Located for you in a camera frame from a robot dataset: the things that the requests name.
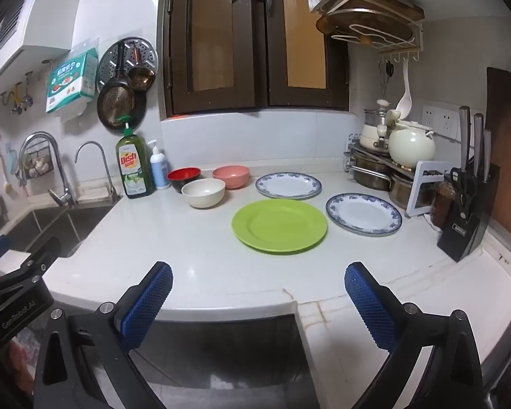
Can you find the black kitchen scissors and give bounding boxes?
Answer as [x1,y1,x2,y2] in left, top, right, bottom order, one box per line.
[450,168,478,205]

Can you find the white bowl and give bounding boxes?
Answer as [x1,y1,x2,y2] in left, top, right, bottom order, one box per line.
[181,178,226,209]

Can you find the grey cabinet door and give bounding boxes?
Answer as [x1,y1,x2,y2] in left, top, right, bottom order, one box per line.
[106,313,320,409]

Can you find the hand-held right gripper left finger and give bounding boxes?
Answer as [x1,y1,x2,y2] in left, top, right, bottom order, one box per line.
[34,261,174,409]

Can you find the brown jar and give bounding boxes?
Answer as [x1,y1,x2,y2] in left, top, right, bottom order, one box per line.
[430,179,456,226]

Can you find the white frame stand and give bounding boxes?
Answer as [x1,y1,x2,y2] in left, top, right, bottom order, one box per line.
[406,161,452,218]

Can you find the rectangular wooden cutting board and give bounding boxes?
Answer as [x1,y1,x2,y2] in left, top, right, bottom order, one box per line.
[351,0,424,22]

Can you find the hanging cleaning brush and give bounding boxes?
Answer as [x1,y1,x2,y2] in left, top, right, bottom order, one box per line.
[0,147,20,199]

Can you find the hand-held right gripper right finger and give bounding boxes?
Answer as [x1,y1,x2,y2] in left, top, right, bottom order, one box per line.
[344,261,484,409]

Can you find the small copper pan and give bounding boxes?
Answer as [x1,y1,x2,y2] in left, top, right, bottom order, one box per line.
[128,47,156,90]

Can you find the white wall rack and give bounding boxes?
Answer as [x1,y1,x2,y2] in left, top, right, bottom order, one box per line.
[311,0,424,62]

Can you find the dark hanging utensils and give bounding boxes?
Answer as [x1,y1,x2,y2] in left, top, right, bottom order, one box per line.
[377,60,394,99]

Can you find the tall steel kitchen faucet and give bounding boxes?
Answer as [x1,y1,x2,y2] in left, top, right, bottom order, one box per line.
[19,132,77,207]

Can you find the wire basket on faucet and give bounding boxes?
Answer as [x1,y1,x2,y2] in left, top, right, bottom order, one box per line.
[19,145,52,180]

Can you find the pink bowl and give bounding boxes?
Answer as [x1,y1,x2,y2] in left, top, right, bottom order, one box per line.
[212,165,250,191]

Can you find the cream teapot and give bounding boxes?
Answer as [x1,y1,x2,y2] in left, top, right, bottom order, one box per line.
[387,121,436,168]

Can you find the steel handled knife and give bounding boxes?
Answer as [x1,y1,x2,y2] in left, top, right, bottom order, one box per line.
[482,128,492,171]
[459,106,478,175]
[473,113,485,177]

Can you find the brown wooden window sash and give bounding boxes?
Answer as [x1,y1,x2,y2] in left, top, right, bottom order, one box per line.
[162,0,267,118]
[262,0,350,111]

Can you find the slim steel gooseneck faucet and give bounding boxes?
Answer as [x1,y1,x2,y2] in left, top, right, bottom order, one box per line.
[74,141,119,199]

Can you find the metal pot rack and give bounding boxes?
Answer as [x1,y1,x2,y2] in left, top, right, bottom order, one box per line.
[345,134,448,180]

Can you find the paper towel pack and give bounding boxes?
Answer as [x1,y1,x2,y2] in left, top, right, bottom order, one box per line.
[46,49,99,113]

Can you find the round dark cutting board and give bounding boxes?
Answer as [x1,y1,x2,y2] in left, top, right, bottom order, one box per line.
[316,11,414,47]

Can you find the red and black bowl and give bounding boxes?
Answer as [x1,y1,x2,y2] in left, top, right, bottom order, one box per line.
[167,167,202,194]

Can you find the white pump bottle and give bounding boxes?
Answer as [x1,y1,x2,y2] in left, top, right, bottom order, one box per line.
[148,139,171,190]

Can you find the blue patterned white plate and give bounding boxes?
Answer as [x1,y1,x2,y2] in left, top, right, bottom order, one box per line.
[326,193,403,237]
[255,172,323,200]

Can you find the green plate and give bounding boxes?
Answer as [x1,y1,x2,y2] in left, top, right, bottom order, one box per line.
[232,199,328,254]

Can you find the white vented wall appliance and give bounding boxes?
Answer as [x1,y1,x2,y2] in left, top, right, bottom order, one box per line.
[0,0,88,94]

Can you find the large brown cutting board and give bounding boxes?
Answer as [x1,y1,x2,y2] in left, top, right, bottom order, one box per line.
[485,67,511,239]

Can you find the white wall socket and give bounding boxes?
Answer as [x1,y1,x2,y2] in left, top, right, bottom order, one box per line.
[421,104,463,139]

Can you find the metal wall hook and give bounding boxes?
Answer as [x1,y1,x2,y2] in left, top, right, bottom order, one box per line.
[20,72,35,107]
[0,85,20,116]

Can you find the black knife block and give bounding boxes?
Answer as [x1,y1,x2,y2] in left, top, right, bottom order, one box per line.
[436,164,501,262]

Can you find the white hanging ladle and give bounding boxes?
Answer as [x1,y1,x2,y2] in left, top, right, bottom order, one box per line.
[396,57,414,120]

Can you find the stainless steel sink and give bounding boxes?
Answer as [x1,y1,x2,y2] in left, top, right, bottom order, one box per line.
[0,204,111,260]

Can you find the black frying pan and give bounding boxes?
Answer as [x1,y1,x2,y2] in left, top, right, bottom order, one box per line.
[97,43,148,131]

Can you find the steel pot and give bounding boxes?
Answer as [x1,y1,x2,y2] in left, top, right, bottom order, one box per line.
[389,172,431,209]
[351,153,394,190]

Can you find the round perforated steamer rack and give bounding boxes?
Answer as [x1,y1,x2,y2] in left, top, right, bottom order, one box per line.
[97,36,159,94]

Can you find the green dish soap bottle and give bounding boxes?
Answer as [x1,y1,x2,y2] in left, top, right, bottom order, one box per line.
[115,123,156,199]

